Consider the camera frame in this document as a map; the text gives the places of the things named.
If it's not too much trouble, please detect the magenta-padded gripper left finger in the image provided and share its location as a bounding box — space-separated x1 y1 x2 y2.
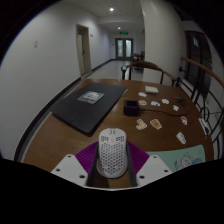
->
50 141 100 188

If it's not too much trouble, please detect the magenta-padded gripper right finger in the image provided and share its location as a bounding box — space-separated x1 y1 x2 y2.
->
126 141 173 188

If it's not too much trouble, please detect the white perforated computer mouse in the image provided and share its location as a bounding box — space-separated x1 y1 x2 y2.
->
97 127 128 179

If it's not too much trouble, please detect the green cartoon mouse pad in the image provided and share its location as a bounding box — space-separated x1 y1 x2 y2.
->
146 144 207 173

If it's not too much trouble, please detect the white cartoon sticker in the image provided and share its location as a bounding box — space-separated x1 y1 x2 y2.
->
175 131 188 145

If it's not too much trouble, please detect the orange cartoon sticker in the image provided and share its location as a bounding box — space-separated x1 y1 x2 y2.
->
149 118 163 130
135 118 148 131

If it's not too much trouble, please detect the black closed laptop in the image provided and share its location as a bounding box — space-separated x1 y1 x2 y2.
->
49 81 129 135

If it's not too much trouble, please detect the small black box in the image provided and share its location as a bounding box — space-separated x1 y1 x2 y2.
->
123 99 141 117

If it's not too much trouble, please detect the small white block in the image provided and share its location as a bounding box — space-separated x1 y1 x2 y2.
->
144 85 160 95

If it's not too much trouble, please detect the wooden armchair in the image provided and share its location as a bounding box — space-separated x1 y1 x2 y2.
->
120 60 178 87

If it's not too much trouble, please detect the dark hallway chair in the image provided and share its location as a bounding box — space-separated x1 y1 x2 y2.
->
130 51 145 72

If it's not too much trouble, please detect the wooden-topped black metal railing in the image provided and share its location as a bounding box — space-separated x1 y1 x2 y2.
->
173 56 224 158

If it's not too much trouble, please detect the dark window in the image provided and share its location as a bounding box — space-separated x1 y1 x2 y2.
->
184 30 213 98

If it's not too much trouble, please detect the pale side door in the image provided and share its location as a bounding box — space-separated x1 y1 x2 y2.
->
75 23 93 77

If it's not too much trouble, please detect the glazed double door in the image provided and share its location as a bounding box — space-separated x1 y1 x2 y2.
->
115 37 134 61

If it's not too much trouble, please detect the black cable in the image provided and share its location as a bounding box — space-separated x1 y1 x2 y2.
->
138 96 191 118

